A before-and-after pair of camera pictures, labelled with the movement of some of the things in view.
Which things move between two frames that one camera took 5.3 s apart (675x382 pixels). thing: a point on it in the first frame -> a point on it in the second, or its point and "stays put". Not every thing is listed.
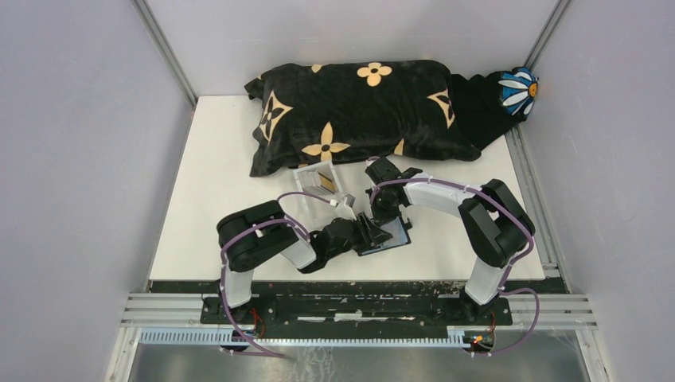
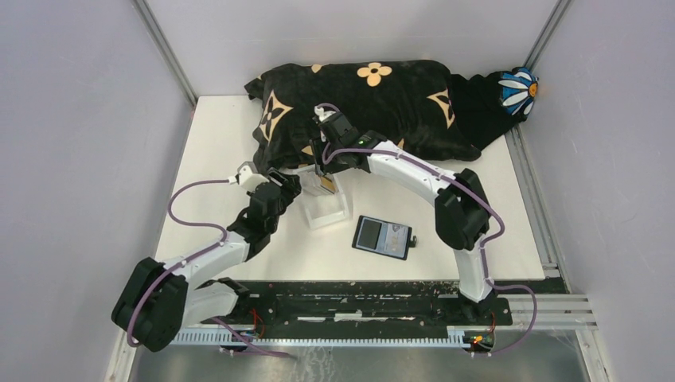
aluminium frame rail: (527, 311) stays put
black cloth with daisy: (485, 106) stays put
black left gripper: (372, 234) -> (290, 185)
